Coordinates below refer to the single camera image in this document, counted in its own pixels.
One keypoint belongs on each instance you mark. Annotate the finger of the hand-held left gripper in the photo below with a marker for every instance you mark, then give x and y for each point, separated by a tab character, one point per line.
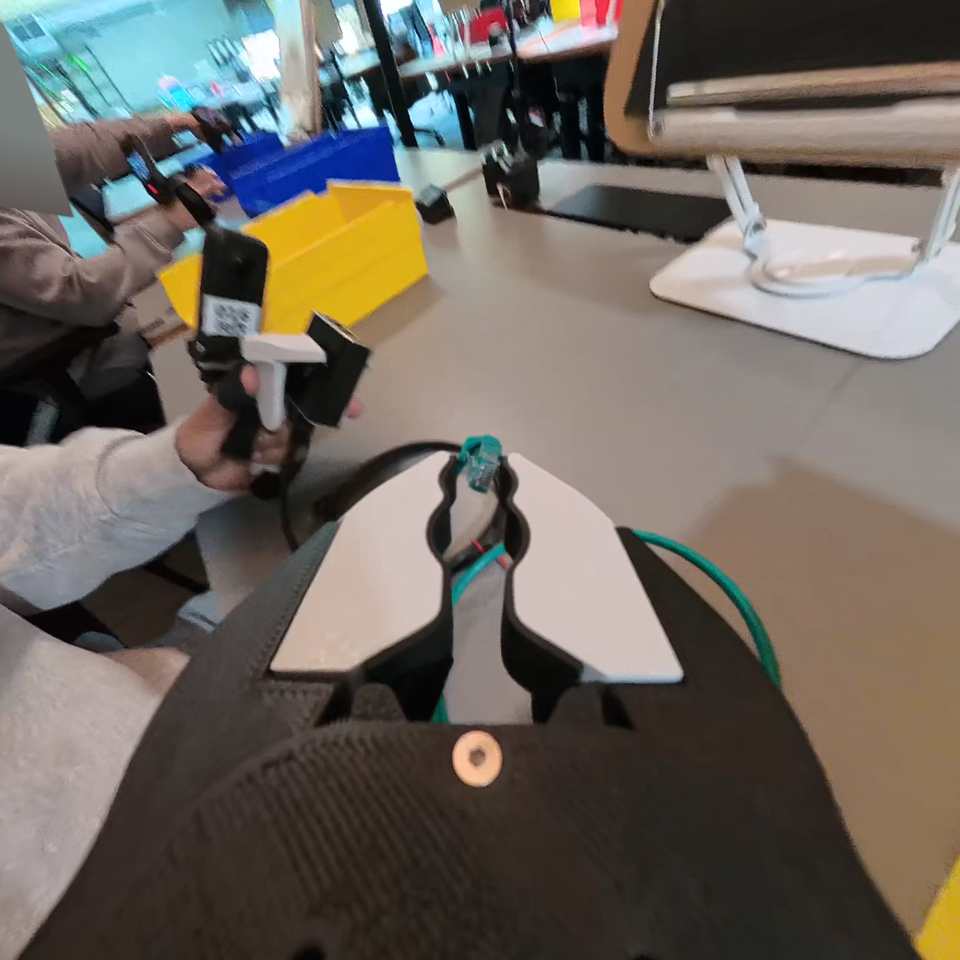
289	349

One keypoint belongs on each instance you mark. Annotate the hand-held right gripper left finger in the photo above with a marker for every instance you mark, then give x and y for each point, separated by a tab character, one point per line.
375	585

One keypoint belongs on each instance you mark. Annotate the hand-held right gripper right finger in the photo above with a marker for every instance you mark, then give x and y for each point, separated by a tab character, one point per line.
592	592

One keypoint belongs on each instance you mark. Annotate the black ethernet adapter box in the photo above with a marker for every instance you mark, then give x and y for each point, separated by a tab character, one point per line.
334	367

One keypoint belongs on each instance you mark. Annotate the yellow plastic bin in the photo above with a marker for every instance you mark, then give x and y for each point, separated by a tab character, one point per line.
941	922
360	255

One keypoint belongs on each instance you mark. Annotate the person's left forearm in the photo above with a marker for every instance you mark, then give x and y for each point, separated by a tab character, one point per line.
90	510

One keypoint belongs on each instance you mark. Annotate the person's left hand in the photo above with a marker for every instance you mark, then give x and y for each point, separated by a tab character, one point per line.
202	450

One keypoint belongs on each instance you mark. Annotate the blue plastic bin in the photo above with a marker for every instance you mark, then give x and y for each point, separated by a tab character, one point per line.
322	165

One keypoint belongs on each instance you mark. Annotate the black chair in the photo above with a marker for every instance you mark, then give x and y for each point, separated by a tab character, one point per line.
90	412

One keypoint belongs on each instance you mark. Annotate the small black charger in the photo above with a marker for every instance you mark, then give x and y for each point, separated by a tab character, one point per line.
435	204

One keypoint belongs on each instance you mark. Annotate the black support pole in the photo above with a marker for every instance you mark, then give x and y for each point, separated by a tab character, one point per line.
386	67

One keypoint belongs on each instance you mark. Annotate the black desktop device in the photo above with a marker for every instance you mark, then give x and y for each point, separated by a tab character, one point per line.
514	184

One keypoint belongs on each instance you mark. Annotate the wooden top table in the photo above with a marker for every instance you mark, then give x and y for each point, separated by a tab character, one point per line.
525	49

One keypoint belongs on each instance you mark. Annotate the black desk cover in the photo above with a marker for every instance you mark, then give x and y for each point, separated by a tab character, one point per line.
652	214

